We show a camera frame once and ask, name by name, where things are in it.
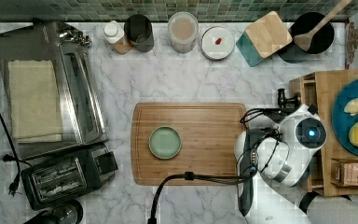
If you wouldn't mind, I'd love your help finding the stainless toaster oven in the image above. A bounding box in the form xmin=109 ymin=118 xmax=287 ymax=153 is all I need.
xmin=0 ymin=21 xmax=107 ymax=160

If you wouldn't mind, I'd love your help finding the dark grey cup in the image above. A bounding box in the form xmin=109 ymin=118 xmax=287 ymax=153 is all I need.
xmin=124 ymin=14 xmax=154 ymax=52

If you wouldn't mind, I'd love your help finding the white cap bottle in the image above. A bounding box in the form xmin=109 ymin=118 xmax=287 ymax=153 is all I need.
xmin=103 ymin=21 xmax=132 ymax=54

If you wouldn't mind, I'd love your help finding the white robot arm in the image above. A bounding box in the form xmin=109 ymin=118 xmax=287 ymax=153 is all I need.
xmin=234 ymin=105 xmax=327 ymax=224

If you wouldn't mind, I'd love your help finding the clear jar with beige lid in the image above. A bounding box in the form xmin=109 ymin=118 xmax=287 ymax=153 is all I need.
xmin=168 ymin=11 xmax=199 ymax=53

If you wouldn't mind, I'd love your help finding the wooden cutting board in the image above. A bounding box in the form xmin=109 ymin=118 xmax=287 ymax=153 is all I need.
xmin=131 ymin=103 xmax=246 ymax=186

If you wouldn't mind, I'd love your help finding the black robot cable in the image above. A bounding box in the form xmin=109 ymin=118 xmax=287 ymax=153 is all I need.
xmin=146 ymin=106 xmax=292 ymax=224

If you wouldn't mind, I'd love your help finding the wooden drawer cabinet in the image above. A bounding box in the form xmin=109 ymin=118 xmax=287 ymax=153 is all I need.
xmin=315 ymin=69 xmax=358 ymax=196

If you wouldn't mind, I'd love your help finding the black two-slot toaster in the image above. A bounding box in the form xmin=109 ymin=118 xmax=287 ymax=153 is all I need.
xmin=21 ymin=143 xmax=118 ymax=211

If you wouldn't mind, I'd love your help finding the black utensil holder pot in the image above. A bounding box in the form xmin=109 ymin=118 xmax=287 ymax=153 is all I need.
xmin=278 ymin=12 xmax=335 ymax=63

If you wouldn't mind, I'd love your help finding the stash tea box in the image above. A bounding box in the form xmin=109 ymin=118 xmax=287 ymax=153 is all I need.
xmin=338 ymin=161 xmax=358 ymax=188

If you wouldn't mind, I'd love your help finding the teal box with wooden lid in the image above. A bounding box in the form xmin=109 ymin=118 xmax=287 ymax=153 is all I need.
xmin=236 ymin=11 xmax=293 ymax=67

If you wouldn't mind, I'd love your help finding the black power cord with plug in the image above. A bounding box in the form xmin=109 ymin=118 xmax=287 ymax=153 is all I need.
xmin=0 ymin=62 xmax=33 ymax=197

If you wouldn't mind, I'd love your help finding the wooden spoon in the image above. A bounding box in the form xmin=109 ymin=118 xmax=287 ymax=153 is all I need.
xmin=294 ymin=0 xmax=352 ymax=51

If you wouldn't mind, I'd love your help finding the beige folded cloth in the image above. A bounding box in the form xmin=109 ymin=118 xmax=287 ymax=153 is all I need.
xmin=7 ymin=61 xmax=63 ymax=144

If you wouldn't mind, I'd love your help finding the blue plate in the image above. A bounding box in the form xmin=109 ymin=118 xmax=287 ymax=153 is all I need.
xmin=331 ymin=79 xmax=358 ymax=156

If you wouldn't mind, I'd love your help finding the green small plate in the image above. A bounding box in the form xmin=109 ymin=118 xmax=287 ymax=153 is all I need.
xmin=148 ymin=126 xmax=182 ymax=160

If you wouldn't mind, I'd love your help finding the white round lidded container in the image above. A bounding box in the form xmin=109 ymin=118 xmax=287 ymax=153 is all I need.
xmin=200 ymin=26 xmax=234 ymax=61

